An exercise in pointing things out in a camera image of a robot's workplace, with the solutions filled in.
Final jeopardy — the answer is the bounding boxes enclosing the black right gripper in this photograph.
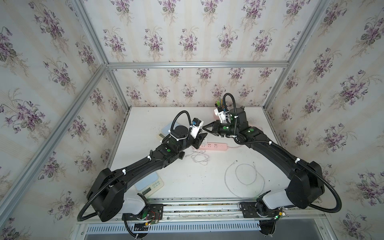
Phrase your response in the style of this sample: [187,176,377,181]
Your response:
[202,120,240,137]

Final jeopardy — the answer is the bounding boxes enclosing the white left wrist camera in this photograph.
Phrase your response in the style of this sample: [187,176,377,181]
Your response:
[190,118,204,139]

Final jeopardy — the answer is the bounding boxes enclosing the aluminium enclosure frame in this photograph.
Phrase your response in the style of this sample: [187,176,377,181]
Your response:
[1,1,324,218]

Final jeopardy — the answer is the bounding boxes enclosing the pens and markers bundle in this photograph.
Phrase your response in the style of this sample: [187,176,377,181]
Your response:
[215,97,225,109]

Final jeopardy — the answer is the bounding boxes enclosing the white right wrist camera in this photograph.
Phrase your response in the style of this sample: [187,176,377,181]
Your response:
[214,107,230,124]

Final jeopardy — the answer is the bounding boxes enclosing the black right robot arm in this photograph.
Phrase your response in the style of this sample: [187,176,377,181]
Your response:
[203,93,342,218]

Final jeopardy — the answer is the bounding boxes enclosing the pink power strip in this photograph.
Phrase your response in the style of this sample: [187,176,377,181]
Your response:
[199,142,228,151]

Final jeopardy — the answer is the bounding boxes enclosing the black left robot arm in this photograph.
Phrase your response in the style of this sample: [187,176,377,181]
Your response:
[77,110,207,222]

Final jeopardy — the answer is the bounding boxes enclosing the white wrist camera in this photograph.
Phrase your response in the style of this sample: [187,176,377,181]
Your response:
[190,118,204,139]
[214,107,230,124]

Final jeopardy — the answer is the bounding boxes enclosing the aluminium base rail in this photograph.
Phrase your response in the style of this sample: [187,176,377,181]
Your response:
[71,196,331,240]

